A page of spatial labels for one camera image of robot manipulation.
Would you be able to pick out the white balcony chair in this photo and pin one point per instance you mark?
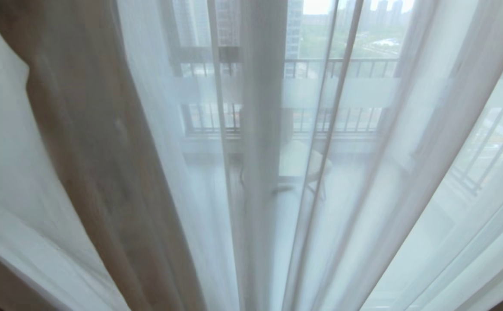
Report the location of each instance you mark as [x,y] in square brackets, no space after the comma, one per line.
[307,164]

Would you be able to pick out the balcony railing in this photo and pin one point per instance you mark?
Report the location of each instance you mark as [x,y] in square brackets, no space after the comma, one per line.
[363,82]

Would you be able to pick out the white sheer curtain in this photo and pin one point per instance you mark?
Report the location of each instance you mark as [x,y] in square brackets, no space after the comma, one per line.
[182,181]
[406,181]

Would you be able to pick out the brown drape curtain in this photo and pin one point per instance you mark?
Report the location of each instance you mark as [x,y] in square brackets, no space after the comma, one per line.
[104,172]

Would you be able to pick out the balcony door frame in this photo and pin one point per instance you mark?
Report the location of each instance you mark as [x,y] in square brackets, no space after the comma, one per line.
[263,86]

